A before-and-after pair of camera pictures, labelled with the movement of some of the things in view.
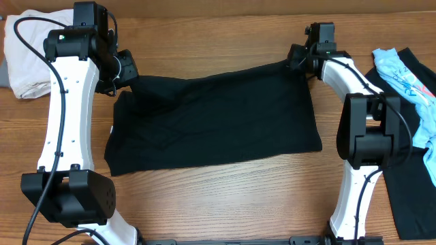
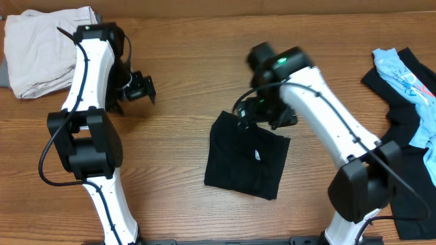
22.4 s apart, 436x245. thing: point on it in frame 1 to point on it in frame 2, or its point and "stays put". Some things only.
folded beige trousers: [29, 68] stays put
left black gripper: [131, 73] to [144, 86]
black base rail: [325, 239] stays put
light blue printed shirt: [421, 94] stays put
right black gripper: [295, 56] to [284, 120]
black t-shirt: [165, 124] to [251, 161]
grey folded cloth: [5, 80] stays put
